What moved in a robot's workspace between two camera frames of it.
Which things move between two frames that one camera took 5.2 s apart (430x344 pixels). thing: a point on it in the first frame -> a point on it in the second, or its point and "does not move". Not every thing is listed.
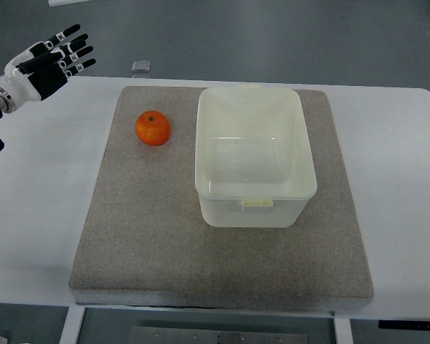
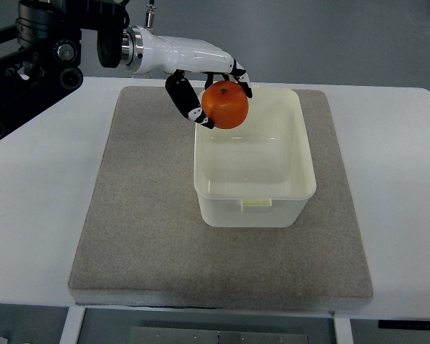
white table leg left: (73, 323) does not move
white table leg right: (342, 330) does not move
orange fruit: (153, 128) -> (227, 104)
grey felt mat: (145, 243) does not move
